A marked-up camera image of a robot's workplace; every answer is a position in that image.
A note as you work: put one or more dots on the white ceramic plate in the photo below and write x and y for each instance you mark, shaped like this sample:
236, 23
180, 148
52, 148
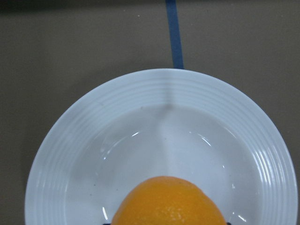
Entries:
162, 122

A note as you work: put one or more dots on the orange fruit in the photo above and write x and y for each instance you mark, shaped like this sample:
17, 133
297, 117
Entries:
167, 200

